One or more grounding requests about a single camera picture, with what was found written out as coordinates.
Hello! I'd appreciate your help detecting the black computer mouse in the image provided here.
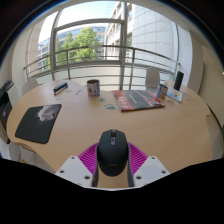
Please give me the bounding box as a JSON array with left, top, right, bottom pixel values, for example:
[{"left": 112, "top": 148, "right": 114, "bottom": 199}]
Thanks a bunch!
[{"left": 96, "top": 129, "right": 130, "bottom": 178}]

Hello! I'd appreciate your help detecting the metal balcony railing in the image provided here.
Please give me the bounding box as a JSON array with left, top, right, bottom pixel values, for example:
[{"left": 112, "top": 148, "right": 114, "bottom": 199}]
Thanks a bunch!
[{"left": 23, "top": 44, "right": 182, "bottom": 90}]

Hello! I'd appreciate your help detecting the black upright device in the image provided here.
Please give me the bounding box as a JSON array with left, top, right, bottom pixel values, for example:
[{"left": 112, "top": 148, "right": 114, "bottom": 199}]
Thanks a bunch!
[{"left": 173, "top": 70, "right": 185, "bottom": 92}]

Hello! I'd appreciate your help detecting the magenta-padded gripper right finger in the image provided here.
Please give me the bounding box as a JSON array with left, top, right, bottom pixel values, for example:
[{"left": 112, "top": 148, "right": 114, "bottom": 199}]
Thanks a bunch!
[{"left": 127, "top": 142, "right": 171, "bottom": 188}]

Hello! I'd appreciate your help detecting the blue marker pen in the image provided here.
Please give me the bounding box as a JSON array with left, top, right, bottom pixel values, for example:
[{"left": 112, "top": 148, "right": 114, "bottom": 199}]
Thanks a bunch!
[{"left": 54, "top": 86, "right": 69, "bottom": 97}]

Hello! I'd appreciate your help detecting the small printed cup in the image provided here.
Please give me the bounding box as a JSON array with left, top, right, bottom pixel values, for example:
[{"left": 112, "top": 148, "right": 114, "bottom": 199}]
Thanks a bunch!
[{"left": 156, "top": 83, "right": 169, "bottom": 101}]

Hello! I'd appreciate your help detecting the black mouse pad cat print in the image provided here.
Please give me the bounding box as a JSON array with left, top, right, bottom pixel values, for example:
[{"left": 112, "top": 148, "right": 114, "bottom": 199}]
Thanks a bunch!
[{"left": 14, "top": 103, "right": 63, "bottom": 145}]

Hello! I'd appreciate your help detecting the red magazine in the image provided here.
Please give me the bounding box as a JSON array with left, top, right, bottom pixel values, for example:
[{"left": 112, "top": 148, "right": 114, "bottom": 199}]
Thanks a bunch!
[{"left": 112, "top": 89, "right": 167, "bottom": 112}]

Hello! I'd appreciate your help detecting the printed white mug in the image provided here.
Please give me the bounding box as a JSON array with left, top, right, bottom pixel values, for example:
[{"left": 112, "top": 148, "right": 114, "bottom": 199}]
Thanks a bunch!
[{"left": 86, "top": 78, "right": 101, "bottom": 98}]

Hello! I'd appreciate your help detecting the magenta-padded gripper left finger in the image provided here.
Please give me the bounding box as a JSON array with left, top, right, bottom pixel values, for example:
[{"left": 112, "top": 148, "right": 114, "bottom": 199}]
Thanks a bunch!
[{"left": 54, "top": 142, "right": 100, "bottom": 188}]

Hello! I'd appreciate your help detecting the black whiteboard eraser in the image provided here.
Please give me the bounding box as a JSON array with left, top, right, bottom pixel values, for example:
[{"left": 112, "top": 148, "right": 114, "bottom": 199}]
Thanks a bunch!
[{"left": 52, "top": 81, "right": 69, "bottom": 95}]

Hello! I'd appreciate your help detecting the white and blue card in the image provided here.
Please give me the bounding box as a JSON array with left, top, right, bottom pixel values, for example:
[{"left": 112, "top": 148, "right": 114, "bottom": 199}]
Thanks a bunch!
[{"left": 166, "top": 87, "right": 184, "bottom": 103}]

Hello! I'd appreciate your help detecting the black and white office printer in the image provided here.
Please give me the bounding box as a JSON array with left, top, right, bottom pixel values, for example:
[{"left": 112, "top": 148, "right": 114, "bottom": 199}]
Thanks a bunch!
[{"left": 0, "top": 79, "right": 16, "bottom": 135}]

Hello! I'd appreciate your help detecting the green tree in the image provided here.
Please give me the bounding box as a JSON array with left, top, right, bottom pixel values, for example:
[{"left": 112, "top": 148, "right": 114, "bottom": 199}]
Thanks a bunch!
[{"left": 55, "top": 26, "right": 102, "bottom": 64}]

